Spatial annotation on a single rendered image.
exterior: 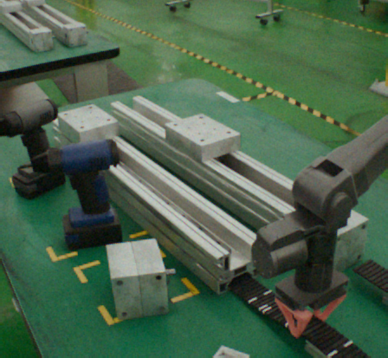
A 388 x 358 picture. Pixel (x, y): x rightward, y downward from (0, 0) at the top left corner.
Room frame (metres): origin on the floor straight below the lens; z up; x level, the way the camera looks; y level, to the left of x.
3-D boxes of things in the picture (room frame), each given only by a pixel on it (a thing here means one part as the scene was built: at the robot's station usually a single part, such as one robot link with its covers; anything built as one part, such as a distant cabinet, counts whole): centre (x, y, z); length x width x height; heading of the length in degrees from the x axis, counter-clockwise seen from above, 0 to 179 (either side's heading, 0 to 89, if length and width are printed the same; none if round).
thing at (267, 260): (0.65, -0.15, 1.01); 0.12 x 0.09 x 0.12; 117
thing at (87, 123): (1.37, 0.26, 0.87); 0.16 x 0.11 x 0.07; 32
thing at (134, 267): (0.79, 0.09, 0.83); 0.11 x 0.10 x 0.10; 101
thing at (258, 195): (1.26, -0.03, 0.82); 0.80 x 0.10 x 0.09; 32
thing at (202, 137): (1.26, -0.03, 0.87); 0.16 x 0.11 x 0.07; 32
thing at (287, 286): (0.67, -0.18, 0.92); 0.10 x 0.07 x 0.07; 122
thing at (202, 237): (1.16, 0.13, 0.82); 0.80 x 0.10 x 0.09; 32
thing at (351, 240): (0.89, -0.28, 0.83); 0.12 x 0.09 x 0.10; 122
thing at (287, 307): (0.66, -0.17, 0.85); 0.07 x 0.07 x 0.09; 32
